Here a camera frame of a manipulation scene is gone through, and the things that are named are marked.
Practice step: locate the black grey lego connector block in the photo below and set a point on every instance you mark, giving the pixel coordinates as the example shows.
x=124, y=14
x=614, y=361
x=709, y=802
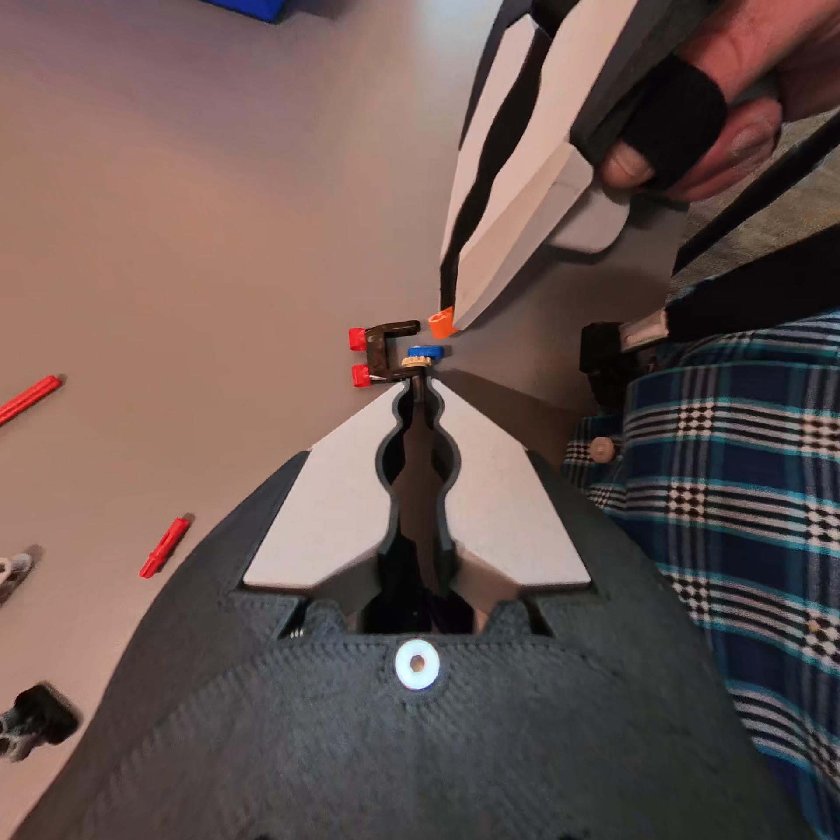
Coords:
x=36, y=722

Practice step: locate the small black lego assembly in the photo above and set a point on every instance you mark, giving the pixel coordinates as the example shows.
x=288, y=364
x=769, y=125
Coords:
x=380, y=354

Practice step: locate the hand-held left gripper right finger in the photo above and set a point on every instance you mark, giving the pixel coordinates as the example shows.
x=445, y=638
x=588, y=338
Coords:
x=518, y=525

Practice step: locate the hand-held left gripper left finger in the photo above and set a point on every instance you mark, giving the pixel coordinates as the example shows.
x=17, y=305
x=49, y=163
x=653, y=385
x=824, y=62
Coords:
x=321, y=525

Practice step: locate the person in plaid shirt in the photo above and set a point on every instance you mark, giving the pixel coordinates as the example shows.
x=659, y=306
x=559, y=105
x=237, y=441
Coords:
x=722, y=525

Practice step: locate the orange lego piece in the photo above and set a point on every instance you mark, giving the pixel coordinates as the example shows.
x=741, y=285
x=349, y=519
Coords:
x=441, y=323

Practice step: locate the long red lego pin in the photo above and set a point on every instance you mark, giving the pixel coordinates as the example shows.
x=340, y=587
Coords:
x=164, y=548

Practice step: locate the person's right hand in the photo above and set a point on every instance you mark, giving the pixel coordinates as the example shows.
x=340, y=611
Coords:
x=787, y=52

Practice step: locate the blue plastic bin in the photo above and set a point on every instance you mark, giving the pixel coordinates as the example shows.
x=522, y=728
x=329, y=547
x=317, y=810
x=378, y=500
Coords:
x=249, y=8

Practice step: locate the light grey lego beam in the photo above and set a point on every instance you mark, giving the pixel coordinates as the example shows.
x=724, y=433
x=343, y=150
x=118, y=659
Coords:
x=13, y=574

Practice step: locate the short blue lego pin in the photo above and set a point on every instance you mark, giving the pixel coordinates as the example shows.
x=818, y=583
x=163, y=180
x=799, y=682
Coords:
x=425, y=352

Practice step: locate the long red lego axle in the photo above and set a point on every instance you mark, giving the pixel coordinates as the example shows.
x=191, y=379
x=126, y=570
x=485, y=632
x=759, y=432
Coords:
x=29, y=400

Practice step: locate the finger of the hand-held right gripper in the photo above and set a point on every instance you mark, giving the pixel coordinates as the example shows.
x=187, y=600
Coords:
x=564, y=98
x=499, y=85

